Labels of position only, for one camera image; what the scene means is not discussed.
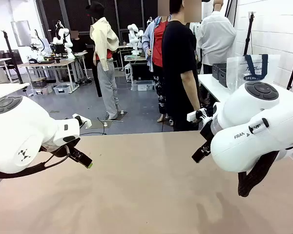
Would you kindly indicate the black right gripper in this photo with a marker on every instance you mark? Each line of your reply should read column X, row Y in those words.
column 207, row 131

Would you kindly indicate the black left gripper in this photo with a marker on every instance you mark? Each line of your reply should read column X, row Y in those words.
column 64, row 150

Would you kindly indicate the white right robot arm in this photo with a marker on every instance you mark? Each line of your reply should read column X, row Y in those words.
column 271, row 141

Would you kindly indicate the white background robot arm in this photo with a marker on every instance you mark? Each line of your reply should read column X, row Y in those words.
column 63, row 36
column 134, row 36

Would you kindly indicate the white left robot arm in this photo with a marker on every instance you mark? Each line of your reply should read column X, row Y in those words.
column 19, row 126

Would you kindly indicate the person's right forearm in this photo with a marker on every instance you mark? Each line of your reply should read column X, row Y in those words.
column 189, row 90

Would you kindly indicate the white side table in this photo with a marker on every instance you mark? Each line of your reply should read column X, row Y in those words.
column 210, row 85

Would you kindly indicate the grey storage bin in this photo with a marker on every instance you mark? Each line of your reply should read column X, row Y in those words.
column 61, row 89

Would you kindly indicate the clear plastic storage box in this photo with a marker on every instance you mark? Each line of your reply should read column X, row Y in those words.
column 142, row 85

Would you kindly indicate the person in black T-shirt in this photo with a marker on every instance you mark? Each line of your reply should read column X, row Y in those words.
column 175, row 61

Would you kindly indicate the white computer tower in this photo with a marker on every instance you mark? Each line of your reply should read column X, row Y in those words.
column 128, row 73

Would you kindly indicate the wooden background work table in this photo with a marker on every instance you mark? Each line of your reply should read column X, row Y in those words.
column 53, row 64

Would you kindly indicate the black equipment case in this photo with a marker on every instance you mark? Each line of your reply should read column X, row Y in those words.
column 141, row 71

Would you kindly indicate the white table with white leg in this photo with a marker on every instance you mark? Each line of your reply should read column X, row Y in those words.
column 5, row 89

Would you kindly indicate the mannequin with cream hoodie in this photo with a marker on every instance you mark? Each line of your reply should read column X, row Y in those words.
column 105, row 48

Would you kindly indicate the person in white shirt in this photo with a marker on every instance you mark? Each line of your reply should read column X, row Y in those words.
column 217, row 41

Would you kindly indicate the seated person in black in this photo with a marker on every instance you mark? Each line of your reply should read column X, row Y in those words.
column 78, row 44

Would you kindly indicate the woman in red top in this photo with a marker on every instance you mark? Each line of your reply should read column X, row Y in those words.
column 158, row 44

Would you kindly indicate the black tripod pole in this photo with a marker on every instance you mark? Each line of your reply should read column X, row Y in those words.
column 13, row 61

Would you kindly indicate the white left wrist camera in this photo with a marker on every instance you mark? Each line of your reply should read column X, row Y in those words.
column 84, row 120

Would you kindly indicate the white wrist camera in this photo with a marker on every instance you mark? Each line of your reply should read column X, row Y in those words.
column 194, row 115
column 84, row 120

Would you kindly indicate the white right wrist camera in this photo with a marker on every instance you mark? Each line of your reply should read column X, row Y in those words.
column 194, row 115

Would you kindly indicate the mannequin base plate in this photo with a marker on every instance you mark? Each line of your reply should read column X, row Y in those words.
column 117, row 116

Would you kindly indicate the black tripod with camera head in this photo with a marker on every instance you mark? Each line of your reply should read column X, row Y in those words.
column 249, row 36

